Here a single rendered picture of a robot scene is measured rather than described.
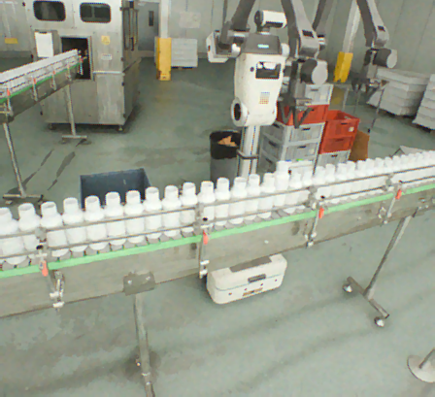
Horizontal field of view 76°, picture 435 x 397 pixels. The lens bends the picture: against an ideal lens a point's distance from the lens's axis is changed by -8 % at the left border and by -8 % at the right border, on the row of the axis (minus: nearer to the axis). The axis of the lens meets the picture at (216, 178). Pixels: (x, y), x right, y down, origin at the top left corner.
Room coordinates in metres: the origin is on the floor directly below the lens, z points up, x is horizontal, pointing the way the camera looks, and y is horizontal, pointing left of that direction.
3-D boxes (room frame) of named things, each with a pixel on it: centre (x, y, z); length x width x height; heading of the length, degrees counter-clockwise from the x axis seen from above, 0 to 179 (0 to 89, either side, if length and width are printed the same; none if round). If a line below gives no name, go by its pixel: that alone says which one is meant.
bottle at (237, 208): (0.88, -0.08, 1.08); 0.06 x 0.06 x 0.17
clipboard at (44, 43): (4.00, 2.43, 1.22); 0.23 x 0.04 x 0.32; 98
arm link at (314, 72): (0.94, -0.25, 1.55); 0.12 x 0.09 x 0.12; 24
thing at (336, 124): (3.81, -1.44, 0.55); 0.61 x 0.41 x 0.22; 118
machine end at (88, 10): (4.82, 2.13, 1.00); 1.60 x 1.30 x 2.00; 8
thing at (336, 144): (3.81, -1.44, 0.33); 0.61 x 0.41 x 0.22; 118
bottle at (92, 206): (0.68, 0.34, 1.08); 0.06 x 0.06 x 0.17
